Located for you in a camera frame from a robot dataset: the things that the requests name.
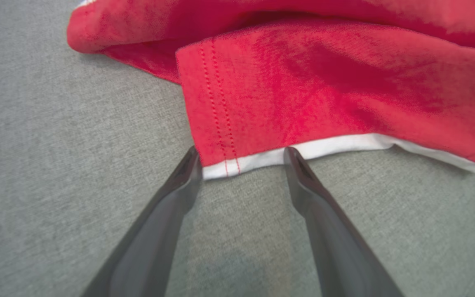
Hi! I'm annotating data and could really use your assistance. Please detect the grey fabric sofa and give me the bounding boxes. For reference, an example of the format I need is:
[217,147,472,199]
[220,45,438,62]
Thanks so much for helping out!
[0,0,475,297]

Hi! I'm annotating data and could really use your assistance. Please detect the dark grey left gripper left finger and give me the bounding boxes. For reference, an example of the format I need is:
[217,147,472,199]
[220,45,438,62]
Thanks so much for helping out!
[82,146,203,297]

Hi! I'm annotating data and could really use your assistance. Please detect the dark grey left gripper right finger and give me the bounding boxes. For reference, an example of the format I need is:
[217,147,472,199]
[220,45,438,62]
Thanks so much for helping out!
[283,146,405,297]

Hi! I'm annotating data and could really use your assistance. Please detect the red shorts with white stripe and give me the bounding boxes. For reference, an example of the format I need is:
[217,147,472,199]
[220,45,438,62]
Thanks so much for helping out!
[66,0,475,181]

